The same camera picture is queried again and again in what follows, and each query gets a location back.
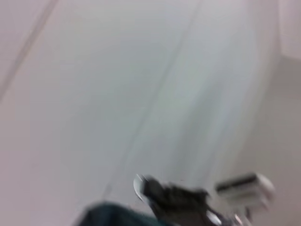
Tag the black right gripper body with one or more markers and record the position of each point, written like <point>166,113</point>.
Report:
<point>183,204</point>

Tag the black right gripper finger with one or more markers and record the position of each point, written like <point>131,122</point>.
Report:
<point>151,188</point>

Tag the dark teal lunch bag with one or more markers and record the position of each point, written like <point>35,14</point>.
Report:
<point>113,215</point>

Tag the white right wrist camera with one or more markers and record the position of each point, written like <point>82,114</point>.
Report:
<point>247,190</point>

